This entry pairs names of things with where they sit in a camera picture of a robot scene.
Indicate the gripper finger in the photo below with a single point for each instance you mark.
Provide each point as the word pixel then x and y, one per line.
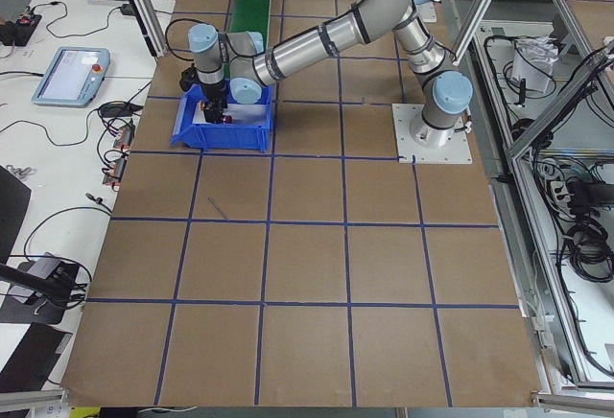
pixel 208 115
pixel 221 118

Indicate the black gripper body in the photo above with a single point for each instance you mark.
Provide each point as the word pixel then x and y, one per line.
pixel 212 92

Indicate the left blue plastic bin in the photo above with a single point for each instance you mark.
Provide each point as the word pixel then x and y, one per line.
pixel 243 126

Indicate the white foam pad left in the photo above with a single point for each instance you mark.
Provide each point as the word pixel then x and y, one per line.
pixel 241 114

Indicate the green conveyor belt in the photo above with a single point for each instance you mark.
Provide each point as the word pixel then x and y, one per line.
pixel 250 1

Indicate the near teach pendant tablet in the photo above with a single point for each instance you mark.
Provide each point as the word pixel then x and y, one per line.
pixel 73 77

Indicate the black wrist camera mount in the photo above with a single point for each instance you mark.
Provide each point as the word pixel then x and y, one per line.
pixel 187 78

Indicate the aluminium frame post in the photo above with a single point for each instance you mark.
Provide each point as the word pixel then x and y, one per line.
pixel 150 27

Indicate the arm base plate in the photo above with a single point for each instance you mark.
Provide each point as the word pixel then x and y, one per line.
pixel 419 144

